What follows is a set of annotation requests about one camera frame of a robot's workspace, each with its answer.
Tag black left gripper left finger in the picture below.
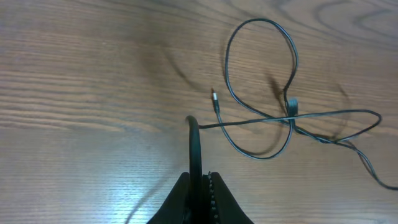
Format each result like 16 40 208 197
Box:
147 172 190 224

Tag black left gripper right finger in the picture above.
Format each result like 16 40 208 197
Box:
207 172 253 224

